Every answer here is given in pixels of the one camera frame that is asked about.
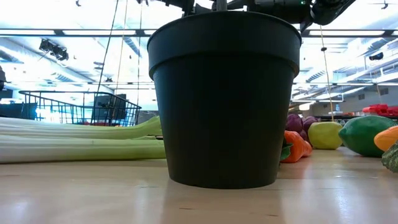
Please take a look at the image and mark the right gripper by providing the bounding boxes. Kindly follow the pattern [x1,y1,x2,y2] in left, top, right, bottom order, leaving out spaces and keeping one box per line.
[157,0,313,25]

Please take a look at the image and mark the purple grapes bunch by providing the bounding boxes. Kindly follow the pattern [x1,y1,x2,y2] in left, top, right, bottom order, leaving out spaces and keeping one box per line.
[285,113,318,141]

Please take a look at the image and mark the orange bell pepper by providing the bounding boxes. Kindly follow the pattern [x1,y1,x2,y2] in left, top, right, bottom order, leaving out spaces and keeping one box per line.
[279,130,313,164]

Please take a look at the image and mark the yellow lemon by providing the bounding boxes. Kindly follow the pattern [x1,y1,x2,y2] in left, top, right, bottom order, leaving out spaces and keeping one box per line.
[307,121,344,151]

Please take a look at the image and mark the green celery bunch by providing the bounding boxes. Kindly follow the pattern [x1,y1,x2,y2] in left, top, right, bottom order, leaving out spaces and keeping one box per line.
[0,116,167,165]

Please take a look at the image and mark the green lime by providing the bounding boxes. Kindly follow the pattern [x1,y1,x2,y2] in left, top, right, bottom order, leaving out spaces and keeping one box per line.
[338,115,398,157]

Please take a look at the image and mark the orange mandarin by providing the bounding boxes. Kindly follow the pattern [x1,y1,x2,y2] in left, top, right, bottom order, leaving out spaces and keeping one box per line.
[373,126,398,152]

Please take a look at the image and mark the green cucumber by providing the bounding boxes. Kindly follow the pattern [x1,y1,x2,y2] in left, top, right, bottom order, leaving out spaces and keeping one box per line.
[381,141,398,174]

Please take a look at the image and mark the black plant pot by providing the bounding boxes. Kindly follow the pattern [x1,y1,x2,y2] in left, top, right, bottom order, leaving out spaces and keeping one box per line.
[147,11,302,190]

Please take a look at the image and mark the black ceiling device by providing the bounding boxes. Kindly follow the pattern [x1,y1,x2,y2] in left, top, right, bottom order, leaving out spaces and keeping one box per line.
[39,39,70,62]

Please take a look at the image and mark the dark background counter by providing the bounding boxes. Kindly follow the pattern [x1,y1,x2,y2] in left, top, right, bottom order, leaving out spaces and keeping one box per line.
[0,102,38,121]

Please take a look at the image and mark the red storage bins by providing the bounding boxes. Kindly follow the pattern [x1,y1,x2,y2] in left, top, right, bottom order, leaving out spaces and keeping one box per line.
[362,103,398,118]

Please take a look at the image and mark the thin hanging cord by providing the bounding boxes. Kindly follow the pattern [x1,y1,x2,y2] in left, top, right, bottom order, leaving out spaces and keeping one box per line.
[136,0,144,106]

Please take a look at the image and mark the dark hanging cord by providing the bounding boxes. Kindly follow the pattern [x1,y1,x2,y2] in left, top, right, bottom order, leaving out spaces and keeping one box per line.
[96,0,120,94]

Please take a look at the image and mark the yellow hanging cord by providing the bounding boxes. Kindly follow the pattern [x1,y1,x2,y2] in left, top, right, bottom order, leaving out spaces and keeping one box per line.
[112,0,129,121]
[319,27,335,123]

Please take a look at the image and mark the black wire basket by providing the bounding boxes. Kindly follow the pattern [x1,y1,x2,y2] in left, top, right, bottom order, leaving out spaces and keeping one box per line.
[18,90,142,128]

